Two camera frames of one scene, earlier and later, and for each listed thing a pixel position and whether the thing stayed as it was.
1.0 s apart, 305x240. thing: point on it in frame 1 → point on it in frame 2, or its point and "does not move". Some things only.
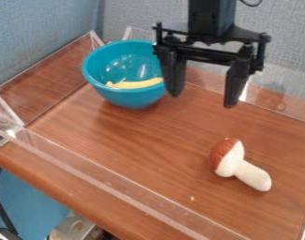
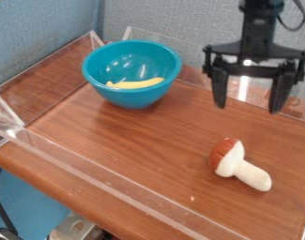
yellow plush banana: (134, 83) does not move
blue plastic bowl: (122, 61) does not move
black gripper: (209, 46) → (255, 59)
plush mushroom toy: (229, 163) does not move
